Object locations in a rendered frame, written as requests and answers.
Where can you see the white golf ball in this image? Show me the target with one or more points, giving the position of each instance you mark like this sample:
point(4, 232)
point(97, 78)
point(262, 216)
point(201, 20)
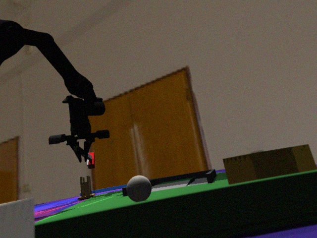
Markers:
point(139, 188)

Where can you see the red putter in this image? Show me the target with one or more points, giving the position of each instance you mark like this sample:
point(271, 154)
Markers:
point(90, 159)

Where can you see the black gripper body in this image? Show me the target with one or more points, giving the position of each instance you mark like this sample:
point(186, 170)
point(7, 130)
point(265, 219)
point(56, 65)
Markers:
point(79, 126)

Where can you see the yellow block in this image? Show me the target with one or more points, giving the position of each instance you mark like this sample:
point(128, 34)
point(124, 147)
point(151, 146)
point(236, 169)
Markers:
point(266, 164)

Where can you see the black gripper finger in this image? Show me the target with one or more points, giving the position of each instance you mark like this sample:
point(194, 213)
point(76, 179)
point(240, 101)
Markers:
point(77, 155)
point(87, 145)

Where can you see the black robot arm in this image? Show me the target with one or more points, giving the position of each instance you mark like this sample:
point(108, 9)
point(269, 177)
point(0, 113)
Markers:
point(13, 37)

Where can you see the green flat mat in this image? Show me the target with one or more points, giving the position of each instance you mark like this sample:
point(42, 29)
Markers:
point(112, 199)

